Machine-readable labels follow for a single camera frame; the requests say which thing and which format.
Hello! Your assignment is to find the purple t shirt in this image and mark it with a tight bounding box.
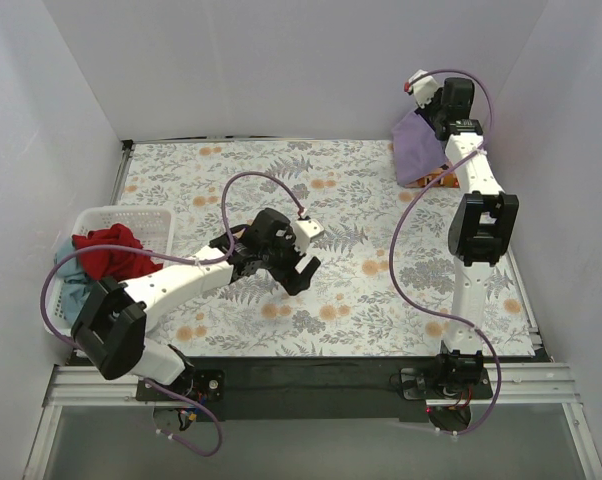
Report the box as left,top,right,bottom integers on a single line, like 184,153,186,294
391,112,447,186

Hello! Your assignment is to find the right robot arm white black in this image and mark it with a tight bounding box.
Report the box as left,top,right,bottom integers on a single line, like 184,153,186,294
411,75,519,399

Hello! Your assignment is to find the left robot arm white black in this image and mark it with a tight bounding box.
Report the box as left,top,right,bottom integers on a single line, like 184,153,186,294
71,208,324,390

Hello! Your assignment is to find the folded pink printed t shirt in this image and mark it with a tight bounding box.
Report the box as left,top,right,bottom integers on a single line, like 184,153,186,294
410,168,459,188

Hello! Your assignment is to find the white plastic laundry basket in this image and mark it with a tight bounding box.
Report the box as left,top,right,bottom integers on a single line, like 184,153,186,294
46,205,175,336

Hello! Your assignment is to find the red t shirt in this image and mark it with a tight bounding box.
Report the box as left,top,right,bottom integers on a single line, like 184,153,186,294
72,223,163,281

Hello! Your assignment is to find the blue t shirt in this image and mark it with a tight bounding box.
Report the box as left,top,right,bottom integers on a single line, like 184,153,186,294
55,257,94,326

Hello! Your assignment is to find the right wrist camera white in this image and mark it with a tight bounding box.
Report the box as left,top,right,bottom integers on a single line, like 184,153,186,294
404,70,440,108

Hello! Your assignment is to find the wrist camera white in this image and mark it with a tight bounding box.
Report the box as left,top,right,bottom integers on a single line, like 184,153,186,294
291,217,325,254
404,70,440,108

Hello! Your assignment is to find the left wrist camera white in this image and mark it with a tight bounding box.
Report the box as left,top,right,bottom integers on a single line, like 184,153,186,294
291,217,325,254

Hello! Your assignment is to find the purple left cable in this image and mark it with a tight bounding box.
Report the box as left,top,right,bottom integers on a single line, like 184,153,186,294
40,172,310,457

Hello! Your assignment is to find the purple cable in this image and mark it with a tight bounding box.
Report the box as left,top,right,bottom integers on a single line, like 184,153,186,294
40,172,310,457
388,68,505,437

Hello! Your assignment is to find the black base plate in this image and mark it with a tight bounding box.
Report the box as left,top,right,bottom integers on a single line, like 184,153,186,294
135,355,495,424

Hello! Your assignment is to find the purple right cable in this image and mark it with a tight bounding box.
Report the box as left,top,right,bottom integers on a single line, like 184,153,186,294
388,68,505,437

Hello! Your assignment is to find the aluminium frame rail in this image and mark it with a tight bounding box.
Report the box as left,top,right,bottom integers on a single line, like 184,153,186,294
22,362,602,479

